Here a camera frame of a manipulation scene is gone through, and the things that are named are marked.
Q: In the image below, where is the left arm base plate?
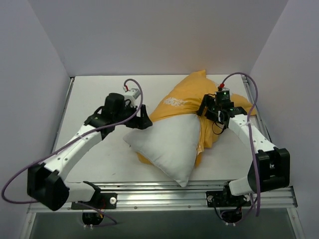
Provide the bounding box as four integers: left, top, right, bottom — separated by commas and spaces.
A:
71, 192, 118, 210

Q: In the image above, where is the aluminium left side rail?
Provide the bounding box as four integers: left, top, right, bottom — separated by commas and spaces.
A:
39, 77, 75, 186

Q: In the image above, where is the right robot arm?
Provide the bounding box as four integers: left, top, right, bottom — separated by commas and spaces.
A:
197, 88, 290, 206

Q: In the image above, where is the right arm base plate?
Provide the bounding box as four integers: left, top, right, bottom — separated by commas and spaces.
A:
205, 191, 251, 208

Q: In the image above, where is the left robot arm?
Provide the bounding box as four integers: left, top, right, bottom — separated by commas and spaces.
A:
27, 89, 153, 211

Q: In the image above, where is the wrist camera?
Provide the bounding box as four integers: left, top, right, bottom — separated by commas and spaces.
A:
217, 83, 230, 92
123, 86, 141, 101

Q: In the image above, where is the aluminium front rail frame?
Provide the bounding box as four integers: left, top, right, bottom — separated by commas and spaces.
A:
21, 181, 305, 239

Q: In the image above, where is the yellow pillowcase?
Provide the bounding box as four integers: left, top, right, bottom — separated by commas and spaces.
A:
134, 70, 257, 167

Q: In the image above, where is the white pillow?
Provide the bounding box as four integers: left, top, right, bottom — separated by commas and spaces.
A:
123, 114, 201, 187

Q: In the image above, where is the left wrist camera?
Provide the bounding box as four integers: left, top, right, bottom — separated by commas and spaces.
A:
123, 86, 141, 101

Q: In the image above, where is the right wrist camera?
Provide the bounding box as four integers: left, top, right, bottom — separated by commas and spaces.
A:
217, 83, 230, 92

